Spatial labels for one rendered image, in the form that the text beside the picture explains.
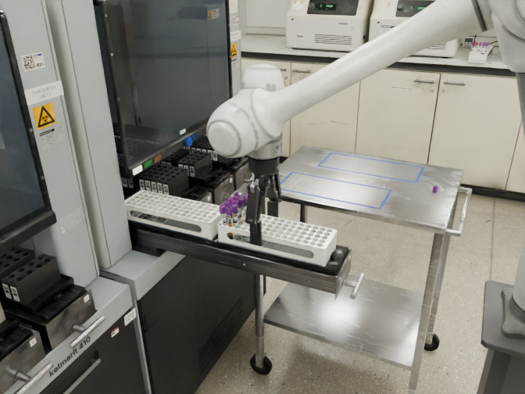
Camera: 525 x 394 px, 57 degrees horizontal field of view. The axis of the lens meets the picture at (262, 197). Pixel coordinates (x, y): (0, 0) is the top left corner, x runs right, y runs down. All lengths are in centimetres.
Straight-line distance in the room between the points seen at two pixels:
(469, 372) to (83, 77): 177
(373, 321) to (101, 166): 113
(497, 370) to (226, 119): 89
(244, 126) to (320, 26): 261
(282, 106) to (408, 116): 255
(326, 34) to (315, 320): 216
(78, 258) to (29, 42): 51
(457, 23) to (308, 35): 258
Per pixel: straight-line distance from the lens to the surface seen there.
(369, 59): 96
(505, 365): 133
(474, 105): 338
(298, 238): 119
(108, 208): 131
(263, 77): 106
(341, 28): 343
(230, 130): 90
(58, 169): 117
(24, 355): 112
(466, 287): 264
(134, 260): 139
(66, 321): 117
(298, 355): 211
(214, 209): 133
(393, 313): 192
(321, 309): 190
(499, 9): 80
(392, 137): 349
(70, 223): 122
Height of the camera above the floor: 148
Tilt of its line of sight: 26 degrees down
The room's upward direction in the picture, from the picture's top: 1 degrees counter-clockwise
